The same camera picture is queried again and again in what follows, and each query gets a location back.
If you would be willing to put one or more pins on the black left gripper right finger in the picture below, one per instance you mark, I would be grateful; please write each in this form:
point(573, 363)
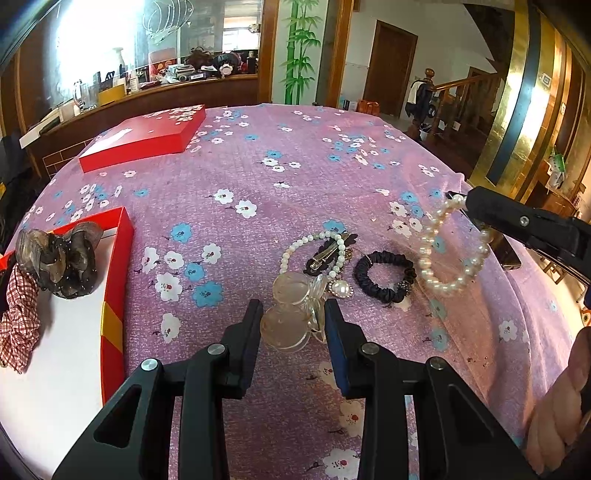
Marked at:
point(458, 437)

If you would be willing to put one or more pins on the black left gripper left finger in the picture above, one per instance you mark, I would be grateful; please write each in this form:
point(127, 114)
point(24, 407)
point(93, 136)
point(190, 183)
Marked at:
point(130, 436)

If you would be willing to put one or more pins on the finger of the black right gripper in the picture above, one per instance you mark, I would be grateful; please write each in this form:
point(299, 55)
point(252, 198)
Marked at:
point(565, 241)

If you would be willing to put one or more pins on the black fabric scrunchie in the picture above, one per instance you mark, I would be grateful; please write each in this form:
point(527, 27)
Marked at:
point(385, 276)

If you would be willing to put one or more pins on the clear acrylic flower hair claw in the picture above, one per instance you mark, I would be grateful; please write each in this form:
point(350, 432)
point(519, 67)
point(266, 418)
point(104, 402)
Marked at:
point(298, 313)

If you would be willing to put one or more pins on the black hair clip pearl pendant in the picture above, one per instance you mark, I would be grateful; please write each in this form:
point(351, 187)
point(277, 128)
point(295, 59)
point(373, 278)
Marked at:
point(331, 259)

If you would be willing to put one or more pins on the red tray box white inside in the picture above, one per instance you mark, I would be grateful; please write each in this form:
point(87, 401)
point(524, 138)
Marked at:
point(78, 362)

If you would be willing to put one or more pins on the red plaid scrunchie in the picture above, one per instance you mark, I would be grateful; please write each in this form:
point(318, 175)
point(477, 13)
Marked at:
point(20, 323)

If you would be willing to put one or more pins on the wooden stair railing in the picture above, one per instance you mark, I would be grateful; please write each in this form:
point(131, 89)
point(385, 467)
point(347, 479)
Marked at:
point(462, 107)

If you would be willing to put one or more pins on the brown wooden door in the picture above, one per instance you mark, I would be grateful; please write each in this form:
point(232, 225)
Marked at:
point(390, 67)

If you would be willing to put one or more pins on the purple floral tablecloth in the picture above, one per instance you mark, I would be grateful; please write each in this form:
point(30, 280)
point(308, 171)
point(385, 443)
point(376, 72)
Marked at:
point(210, 225)

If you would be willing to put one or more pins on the red box lid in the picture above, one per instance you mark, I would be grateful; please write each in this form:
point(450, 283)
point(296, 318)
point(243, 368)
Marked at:
point(154, 134)

